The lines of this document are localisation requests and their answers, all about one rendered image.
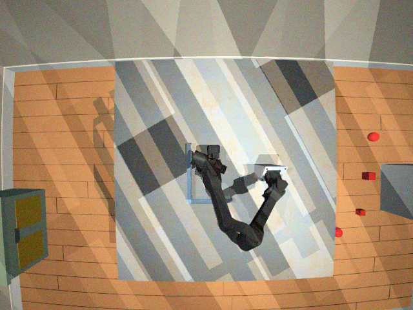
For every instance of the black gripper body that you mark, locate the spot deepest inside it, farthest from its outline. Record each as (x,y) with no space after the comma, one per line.
(212,151)

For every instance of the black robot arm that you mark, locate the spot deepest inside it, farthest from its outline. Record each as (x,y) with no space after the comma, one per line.
(251,235)

